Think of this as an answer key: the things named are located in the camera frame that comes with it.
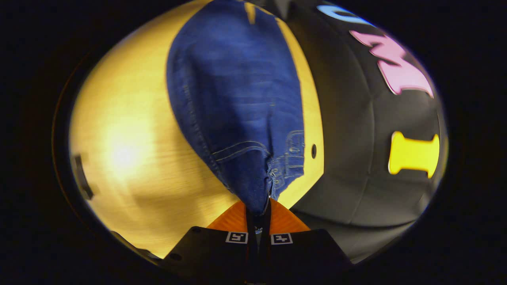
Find blue denim jeans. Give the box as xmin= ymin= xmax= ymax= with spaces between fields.
xmin=166 ymin=0 xmax=306 ymax=216

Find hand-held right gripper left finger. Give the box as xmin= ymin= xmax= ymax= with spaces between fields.
xmin=160 ymin=200 xmax=259 ymax=285

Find black backdrop cloth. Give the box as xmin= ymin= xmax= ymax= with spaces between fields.
xmin=253 ymin=0 xmax=449 ymax=264

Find dark blurred object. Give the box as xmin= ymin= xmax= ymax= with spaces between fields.
xmin=73 ymin=154 xmax=95 ymax=201

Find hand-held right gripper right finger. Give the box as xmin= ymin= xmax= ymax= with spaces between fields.
xmin=259 ymin=199 xmax=354 ymax=285

